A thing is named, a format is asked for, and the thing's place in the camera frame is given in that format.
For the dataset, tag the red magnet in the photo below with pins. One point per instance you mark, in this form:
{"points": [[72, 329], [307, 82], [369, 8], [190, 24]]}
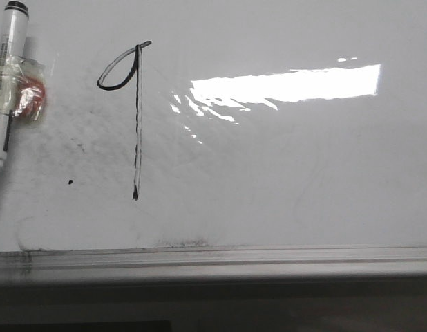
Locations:
{"points": [[30, 89]]}

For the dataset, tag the white black whiteboard marker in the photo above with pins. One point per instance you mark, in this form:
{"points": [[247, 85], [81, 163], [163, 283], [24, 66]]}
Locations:
{"points": [[12, 41]]}

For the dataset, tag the white whiteboard with aluminium frame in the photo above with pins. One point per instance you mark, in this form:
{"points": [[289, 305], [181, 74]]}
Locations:
{"points": [[220, 140]]}

